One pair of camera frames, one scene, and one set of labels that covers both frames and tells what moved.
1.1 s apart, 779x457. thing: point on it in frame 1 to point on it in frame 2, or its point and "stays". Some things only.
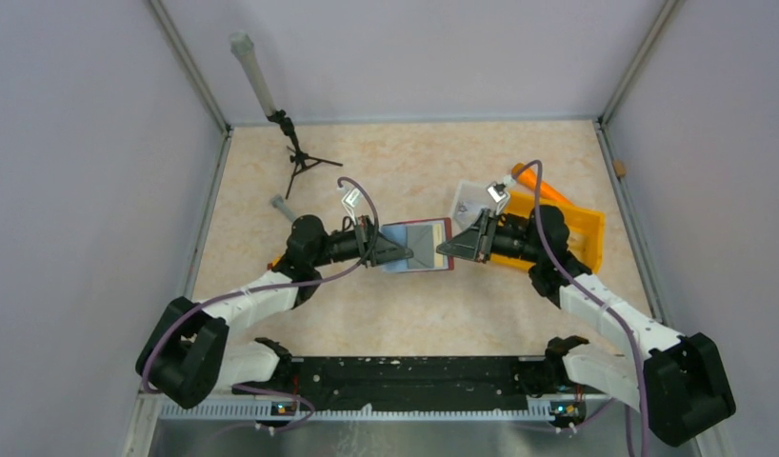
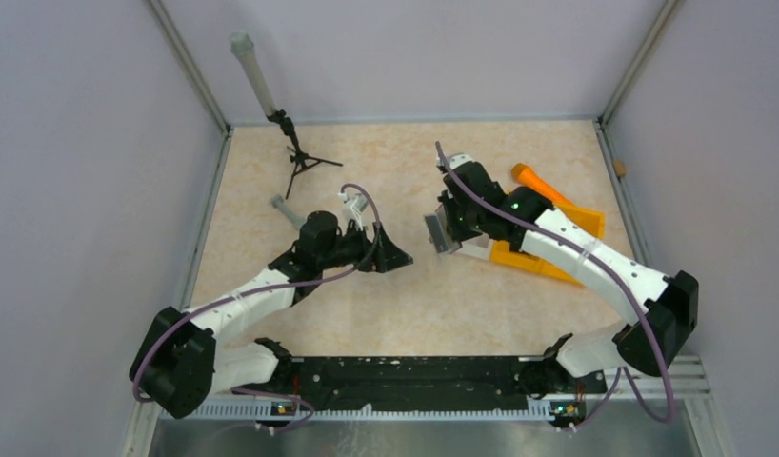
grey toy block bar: x=277 y=202 stays
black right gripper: x=484 y=234 to x=457 y=228
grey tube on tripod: x=242 y=44 stays
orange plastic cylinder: x=549 y=192 stays
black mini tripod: x=302 y=160 stays
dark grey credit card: x=420 y=240 to x=436 y=232
